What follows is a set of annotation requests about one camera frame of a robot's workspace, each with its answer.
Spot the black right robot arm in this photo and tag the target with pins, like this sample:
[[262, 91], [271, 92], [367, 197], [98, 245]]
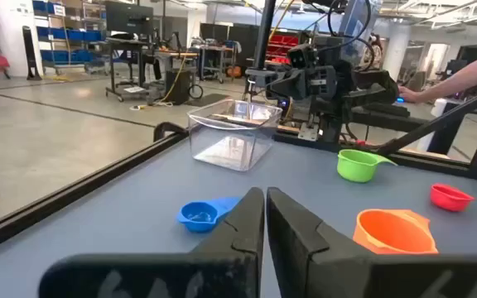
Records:
[[371, 87]]

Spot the orange measuring cup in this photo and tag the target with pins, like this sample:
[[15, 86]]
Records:
[[391, 232]]

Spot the black trash bin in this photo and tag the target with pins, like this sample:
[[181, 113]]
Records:
[[177, 87]]

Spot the red bin rack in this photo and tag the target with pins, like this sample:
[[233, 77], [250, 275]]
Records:
[[282, 43]]

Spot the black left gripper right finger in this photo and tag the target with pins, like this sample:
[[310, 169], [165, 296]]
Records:
[[304, 256]]

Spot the wooden base board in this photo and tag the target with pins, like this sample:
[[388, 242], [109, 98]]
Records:
[[425, 154]]

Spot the metal utility cart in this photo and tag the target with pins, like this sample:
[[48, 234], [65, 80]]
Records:
[[218, 54]]

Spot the red measuring cup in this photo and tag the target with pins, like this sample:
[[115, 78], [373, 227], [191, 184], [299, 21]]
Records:
[[449, 200]]

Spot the white pillar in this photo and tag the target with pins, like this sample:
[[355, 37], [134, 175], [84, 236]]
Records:
[[396, 51]]

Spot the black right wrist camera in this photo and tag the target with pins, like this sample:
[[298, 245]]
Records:
[[302, 56]]

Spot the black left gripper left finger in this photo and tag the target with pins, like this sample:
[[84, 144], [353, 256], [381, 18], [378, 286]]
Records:
[[222, 265]]

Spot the wooden workbench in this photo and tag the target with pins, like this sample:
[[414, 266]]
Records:
[[176, 54]]

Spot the blue bin shelf rack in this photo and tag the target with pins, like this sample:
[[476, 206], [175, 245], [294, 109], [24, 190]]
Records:
[[68, 35]]

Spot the clear plastic basket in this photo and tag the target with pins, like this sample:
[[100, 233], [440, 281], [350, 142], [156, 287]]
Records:
[[230, 140]]

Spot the black rolling cart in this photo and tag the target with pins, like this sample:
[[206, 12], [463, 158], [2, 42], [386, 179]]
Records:
[[124, 66]]

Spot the black tower stand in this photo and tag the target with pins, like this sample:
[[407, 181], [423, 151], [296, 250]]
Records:
[[30, 51]]

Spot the black floor mat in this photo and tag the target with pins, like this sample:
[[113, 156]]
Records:
[[207, 99]]

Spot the person's hand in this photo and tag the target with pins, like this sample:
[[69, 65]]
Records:
[[408, 94]]

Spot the green measuring cup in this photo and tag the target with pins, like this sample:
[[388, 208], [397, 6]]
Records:
[[354, 167]]

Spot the black monitor on cart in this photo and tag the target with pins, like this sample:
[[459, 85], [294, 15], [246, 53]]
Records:
[[128, 17]]

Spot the person's forearm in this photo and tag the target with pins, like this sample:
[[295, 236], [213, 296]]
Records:
[[462, 76]]

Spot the black overhead rig frame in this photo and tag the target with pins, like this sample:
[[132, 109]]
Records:
[[264, 33]]

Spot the blue measuring cup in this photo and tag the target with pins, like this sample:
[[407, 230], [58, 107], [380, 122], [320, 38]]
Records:
[[197, 215]]

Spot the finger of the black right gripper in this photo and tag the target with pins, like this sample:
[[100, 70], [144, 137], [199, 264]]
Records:
[[290, 87]]

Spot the white roll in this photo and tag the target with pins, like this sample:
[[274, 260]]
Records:
[[438, 107]]

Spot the black table frame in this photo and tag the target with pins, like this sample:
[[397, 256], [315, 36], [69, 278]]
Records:
[[77, 191]]

